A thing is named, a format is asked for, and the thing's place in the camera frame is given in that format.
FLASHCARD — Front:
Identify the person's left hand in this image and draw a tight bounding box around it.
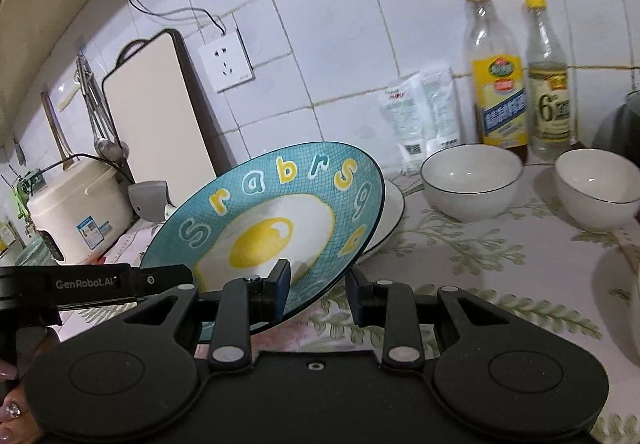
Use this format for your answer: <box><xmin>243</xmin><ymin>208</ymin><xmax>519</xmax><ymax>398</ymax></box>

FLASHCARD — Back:
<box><xmin>0</xmin><ymin>358</ymin><xmax>47</xmax><ymax>444</ymax></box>

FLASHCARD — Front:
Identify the dark grey appliance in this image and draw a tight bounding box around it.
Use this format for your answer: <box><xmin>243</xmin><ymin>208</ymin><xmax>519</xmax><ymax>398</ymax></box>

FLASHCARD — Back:
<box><xmin>592</xmin><ymin>89</ymin><xmax>640</xmax><ymax>160</ymax></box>

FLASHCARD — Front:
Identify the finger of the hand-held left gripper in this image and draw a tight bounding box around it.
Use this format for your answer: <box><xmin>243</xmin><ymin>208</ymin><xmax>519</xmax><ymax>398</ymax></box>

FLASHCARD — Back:
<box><xmin>131</xmin><ymin>263</ymin><xmax>195</xmax><ymax>298</ymax></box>

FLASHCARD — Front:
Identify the yellow label oil bottle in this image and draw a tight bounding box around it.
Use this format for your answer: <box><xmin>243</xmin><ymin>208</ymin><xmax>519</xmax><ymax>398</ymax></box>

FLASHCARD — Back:
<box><xmin>462</xmin><ymin>0</ymin><xmax>530</xmax><ymax>165</ymax></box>

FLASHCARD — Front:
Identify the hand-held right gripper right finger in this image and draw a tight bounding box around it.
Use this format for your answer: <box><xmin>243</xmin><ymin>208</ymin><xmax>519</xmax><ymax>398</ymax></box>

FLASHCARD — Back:
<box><xmin>345</xmin><ymin>269</ymin><xmax>507</xmax><ymax>371</ymax></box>

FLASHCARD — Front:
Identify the teal egg print plate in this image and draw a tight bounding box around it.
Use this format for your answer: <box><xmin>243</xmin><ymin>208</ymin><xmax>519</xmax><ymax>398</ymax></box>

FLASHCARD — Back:
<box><xmin>139</xmin><ymin>140</ymin><xmax>386</xmax><ymax>337</ymax></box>

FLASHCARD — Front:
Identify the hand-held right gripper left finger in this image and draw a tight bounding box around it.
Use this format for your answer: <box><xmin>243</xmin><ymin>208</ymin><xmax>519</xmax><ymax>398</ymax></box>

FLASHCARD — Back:
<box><xmin>122</xmin><ymin>259</ymin><xmax>292</xmax><ymax>372</ymax></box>

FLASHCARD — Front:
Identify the clear vinegar bottle yellow cap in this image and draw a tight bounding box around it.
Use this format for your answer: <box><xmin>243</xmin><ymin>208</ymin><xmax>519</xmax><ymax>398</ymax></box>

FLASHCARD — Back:
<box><xmin>522</xmin><ymin>0</ymin><xmax>577</xmax><ymax>164</ymax></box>

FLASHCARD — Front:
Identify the hanging metal spoon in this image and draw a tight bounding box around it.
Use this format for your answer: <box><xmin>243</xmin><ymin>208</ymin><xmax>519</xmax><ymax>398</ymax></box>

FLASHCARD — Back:
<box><xmin>75</xmin><ymin>55</ymin><xmax>126</xmax><ymax>164</ymax></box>

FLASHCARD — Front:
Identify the white handled utensil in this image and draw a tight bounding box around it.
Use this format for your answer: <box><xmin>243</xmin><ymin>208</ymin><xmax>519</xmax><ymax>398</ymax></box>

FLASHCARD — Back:
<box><xmin>56</xmin><ymin>83</ymin><xmax>82</xmax><ymax>112</ymax></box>

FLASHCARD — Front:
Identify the wooden handled utensil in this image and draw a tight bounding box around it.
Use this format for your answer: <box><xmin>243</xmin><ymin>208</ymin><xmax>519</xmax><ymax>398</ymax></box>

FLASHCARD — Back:
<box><xmin>40</xmin><ymin>91</ymin><xmax>73</xmax><ymax>160</ymax></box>

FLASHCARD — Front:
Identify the green plastic object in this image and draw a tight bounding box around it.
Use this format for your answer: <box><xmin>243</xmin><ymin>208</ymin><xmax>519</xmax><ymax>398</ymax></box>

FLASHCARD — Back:
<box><xmin>14</xmin><ymin>168</ymin><xmax>48</xmax><ymax>225</ymax></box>

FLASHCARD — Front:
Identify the cream rice cooker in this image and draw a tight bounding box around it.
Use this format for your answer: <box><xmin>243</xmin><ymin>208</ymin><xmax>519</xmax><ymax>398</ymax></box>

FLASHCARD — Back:
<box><xmin>26</xmin><ymin>155</ymin><xmax>136</xmax><ymax>265</ymax></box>

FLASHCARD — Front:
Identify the beige cutting board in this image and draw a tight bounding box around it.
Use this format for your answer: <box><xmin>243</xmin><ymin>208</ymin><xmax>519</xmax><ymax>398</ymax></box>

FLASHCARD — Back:
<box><xmin>101</xmin><ymin>28</ymin><xmax>236</xmax><ymax>195</ymax></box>

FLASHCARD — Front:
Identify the white salt packet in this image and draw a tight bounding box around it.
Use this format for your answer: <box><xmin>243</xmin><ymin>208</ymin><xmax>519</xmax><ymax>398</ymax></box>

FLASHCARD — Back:
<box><xmin>378</xmin><ymin>71</ymin><xmax>432</xmax><ymax>175</ymax></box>
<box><xmin>420</xmin><ymin>66</ymin><xmax>461</xmax><ymax>157</ymax></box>

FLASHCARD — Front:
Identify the white wall socket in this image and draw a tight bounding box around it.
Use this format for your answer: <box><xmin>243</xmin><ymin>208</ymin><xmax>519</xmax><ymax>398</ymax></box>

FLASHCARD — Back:
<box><xmin>198</xmin><ymin>28</ymin><xmax>256</xmax><ymax>94</ymax></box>

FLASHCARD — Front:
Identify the white plate with black rim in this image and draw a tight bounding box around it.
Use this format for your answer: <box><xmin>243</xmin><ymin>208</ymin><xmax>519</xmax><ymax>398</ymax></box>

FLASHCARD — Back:
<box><xmin>357</xmin><ymin>178</ymin><xmax>407</xmax><ymax>263</ymax></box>

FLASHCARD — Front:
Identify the floral tablecloth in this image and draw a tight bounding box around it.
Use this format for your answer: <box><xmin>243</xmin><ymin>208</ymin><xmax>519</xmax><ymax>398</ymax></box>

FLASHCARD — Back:
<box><xmin>60</xmin><ymin>159</ymin><xmax>640</xmax><ymax>444</ymax></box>

